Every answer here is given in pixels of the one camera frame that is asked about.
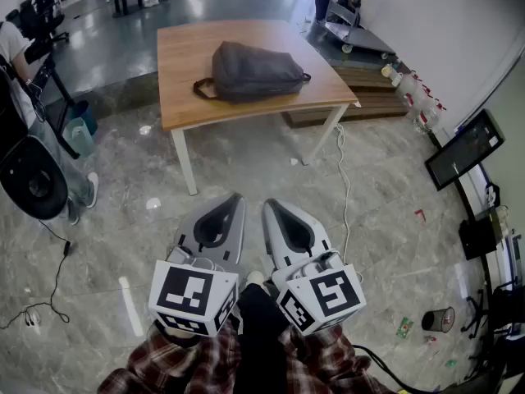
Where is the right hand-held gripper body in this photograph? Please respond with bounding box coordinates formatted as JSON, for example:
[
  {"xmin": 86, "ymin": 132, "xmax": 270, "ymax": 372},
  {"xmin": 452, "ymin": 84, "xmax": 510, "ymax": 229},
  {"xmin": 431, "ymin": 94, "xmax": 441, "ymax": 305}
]
[{"xmin": 271, "ymin": 247, "xmax": 367, "ymax": 336}]

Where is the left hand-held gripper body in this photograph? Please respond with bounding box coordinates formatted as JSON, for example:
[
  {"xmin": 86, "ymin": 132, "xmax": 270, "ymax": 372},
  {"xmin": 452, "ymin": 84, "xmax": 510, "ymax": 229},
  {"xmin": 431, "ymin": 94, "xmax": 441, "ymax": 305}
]
[{"xmin": 148, "ymin": 244, "xmax": 240, "ymax": 338}]

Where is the dark grey backpack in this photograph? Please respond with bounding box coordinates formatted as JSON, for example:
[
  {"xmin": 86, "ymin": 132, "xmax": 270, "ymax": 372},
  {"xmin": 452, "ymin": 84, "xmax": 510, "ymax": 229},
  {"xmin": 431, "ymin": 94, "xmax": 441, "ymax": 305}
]
[{"xmin": 193, "ymin": 40, "xmax": 312, "ymax": 105}]

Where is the person's right forearm plaid sleeve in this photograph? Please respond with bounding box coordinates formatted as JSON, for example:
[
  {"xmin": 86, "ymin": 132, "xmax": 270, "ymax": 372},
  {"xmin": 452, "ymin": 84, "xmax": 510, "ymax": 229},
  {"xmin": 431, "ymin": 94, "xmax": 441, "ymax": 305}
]
[{"xmin": 278, "ymin": 324, "xmax": 397, "ymax": 394}]

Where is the person's left forearm plaid sleeve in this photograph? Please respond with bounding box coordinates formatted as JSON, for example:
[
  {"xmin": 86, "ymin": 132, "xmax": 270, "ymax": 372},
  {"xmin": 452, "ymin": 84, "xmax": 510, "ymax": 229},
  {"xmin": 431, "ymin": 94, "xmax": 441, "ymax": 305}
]
[{"xmin": 97, "ymin": 322, "xmax": 243, "ymax": 394}]

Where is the white table leg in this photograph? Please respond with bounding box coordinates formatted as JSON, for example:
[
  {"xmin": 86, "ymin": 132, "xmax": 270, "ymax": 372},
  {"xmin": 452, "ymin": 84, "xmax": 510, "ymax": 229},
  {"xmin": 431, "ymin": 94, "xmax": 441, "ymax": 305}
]
[
  {"xmin": 301, "ymin": 103, "xmax": 349, "ymax": 167},
  {"xmin": 170, "ymin": 127, "xmax": 199, "ymax": 196}
]

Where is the green packet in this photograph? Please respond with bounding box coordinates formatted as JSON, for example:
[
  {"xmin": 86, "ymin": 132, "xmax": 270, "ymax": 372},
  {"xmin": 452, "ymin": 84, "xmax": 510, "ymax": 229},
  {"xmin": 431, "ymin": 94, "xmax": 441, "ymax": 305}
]
[{"xmin": 395, "ymin": 317, "xmax": 414, "ymax": 339}]

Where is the person's body black clothing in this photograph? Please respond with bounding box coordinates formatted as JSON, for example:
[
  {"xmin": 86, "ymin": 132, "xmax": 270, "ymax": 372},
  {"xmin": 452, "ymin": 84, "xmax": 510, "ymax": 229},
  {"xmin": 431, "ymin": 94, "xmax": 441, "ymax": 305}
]
[{"xmin": 237, "ymin": 282, "xmax": 290, "ymax": 394}]

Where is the black mesh wastebasket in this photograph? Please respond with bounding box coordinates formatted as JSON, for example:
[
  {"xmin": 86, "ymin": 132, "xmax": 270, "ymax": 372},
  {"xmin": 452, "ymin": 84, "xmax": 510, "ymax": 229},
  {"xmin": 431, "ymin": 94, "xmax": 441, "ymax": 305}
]
[{"xmin": 421, "ymin": 306, "xmax": 456, "ymax": 335}]

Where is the pale teal bin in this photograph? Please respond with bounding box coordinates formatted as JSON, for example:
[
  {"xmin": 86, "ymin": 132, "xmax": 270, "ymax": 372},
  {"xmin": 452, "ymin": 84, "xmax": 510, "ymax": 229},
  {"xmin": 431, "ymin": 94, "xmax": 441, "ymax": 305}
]
[{"xmin": 62, "ymin": 117, "xmax": 95, "ymax": 158}]

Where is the wooden pallet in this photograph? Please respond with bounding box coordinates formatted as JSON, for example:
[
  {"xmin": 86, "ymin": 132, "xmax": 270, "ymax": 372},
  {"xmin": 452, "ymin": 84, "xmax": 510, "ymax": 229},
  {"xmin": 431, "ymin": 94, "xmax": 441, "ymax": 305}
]
[{"xmin": 281, "ymin": 66, "xmax": 411, "ymax": 130}]

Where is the blue bin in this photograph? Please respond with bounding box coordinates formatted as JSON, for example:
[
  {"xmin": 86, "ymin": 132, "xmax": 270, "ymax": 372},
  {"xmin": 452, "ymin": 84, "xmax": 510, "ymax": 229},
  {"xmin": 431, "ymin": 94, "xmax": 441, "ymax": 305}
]
[{"xmin": 67, "ymin": 99, "xmax": 98, "ymax": 135}]

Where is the black box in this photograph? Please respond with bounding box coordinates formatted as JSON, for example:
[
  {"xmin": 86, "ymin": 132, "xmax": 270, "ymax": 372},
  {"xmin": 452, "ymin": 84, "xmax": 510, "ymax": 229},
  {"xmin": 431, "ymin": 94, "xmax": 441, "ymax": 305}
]
[{"xmin": 458, "ymin": 211, "xmax": 509, "ymax": 261}]

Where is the row of clear plastic bottles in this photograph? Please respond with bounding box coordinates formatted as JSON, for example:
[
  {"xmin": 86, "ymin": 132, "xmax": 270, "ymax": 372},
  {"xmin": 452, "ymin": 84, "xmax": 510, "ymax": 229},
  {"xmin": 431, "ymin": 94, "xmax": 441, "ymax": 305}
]
[{"xmin": 380, "ymin": 62, "xmax": 447, "ymax": 135}]

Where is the black monitor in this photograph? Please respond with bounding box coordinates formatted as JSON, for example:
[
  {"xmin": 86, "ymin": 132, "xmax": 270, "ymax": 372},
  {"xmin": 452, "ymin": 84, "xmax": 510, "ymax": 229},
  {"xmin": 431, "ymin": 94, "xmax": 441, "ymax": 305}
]
[{"xmin": 424, "ymin": 108, "xmax": 506, "ymax": 191}]

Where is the grey platform cart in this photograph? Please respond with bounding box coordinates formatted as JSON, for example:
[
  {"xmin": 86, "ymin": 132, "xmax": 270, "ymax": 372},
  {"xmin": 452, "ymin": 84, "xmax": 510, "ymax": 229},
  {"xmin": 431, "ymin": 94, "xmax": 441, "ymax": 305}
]
[{"xmin": 323, "ymin": 0, "xmax": 397, "ymax": 60}]

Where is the black desk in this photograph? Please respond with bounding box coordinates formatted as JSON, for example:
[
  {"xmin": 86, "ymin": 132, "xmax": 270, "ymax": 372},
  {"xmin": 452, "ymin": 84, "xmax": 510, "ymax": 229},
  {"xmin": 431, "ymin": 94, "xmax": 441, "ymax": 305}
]
[{"xmin": 22, "ymin": 49, "xmax": 81, "ymax": 160}]

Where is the black office chair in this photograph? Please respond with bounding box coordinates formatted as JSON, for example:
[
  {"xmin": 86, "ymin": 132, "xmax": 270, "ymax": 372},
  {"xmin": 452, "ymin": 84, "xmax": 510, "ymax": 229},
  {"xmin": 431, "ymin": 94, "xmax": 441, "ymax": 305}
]
[{"xmin": 18, "ymin": 0, "xmax": 70, "ymax": 51}]

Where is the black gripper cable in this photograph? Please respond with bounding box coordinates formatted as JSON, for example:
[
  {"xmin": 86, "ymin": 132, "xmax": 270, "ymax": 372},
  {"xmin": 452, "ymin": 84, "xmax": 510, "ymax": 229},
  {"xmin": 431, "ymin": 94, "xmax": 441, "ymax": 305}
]
[{"xmin": 351, "ymin": 344, "xmax": 413, "ymax": 394}]

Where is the white floor cable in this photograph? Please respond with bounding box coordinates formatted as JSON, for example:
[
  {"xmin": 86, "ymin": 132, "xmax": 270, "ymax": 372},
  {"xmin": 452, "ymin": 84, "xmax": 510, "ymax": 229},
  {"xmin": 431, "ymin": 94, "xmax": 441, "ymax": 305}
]
[{"xmin": 334, "ymin": 123, "xmax": 364, "ymax": 282}]

